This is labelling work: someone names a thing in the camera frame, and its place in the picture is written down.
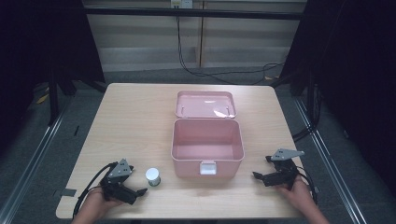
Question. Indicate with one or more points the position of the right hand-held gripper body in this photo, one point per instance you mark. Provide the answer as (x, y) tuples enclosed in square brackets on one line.
[(281, 174)]

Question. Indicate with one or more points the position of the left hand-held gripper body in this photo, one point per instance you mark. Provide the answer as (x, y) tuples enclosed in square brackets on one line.
[(119, 190)]

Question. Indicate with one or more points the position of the pink plastic storage box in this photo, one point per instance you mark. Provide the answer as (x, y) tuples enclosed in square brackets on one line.
[(207, 137)]

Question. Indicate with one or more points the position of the person's left hand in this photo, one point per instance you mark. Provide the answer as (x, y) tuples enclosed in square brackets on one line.
[(99, 202)]

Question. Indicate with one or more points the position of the person's right hand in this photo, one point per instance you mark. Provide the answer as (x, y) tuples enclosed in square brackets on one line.
[(295, 193)]

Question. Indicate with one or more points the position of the grey tape strip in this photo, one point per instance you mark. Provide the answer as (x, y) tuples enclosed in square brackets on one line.
[(68, 192)]

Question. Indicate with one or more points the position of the small black tape strip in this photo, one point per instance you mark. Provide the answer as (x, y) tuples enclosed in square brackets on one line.
[(76, 130)]

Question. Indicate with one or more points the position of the black metal stand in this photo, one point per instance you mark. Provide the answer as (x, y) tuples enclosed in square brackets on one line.
[(53, 99)]

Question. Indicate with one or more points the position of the yellow floor tape piece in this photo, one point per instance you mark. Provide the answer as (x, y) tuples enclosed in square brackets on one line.
[(42, 99)]

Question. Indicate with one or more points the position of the dark curtain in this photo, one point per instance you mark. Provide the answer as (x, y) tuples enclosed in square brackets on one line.
[(40, 46), (355, 77)]

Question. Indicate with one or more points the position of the metal floor rail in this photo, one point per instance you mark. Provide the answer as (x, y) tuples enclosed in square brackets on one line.
[(28, 177), (334, 174)]

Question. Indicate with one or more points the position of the black horizontal frame bar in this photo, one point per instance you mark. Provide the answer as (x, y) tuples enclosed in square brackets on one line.
[(193, 13)]

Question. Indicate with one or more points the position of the white wall power outlet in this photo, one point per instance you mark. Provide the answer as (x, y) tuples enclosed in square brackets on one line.
[(181, 3)]

